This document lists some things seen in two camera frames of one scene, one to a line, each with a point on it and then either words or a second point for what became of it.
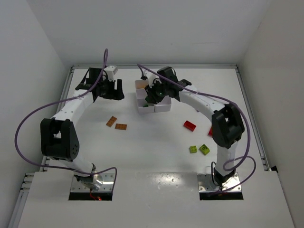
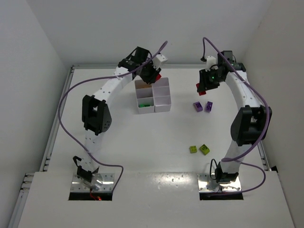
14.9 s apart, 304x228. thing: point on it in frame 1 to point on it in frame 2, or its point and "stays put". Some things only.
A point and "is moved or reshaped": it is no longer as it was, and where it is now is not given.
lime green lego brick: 193,149 stays put
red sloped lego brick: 189,126 is moved or reshaped
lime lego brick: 204,149 stays put
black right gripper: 152,95 to 204,82
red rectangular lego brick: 210,132 to 200,93
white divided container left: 143,106 stays put
